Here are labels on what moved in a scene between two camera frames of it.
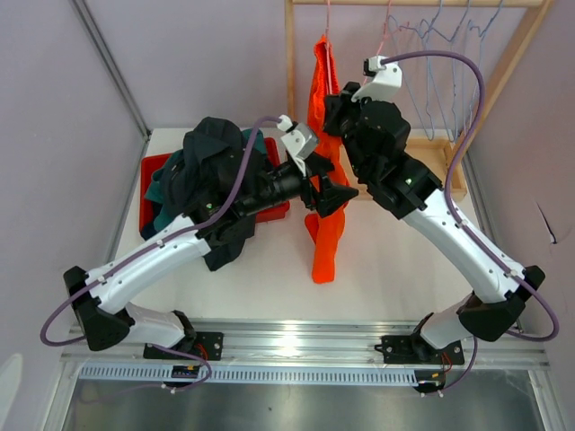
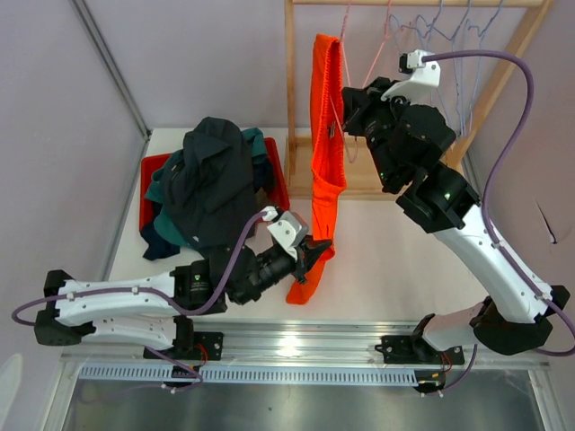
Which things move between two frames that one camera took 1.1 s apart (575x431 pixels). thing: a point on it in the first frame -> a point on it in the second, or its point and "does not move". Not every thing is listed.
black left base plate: (209, 343) does not move
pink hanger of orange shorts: (328, 49) -> (348, 140)
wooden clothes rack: (445, 159) does not move
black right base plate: (414, 349) does not move
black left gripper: (331, 197) -> (307, 255)
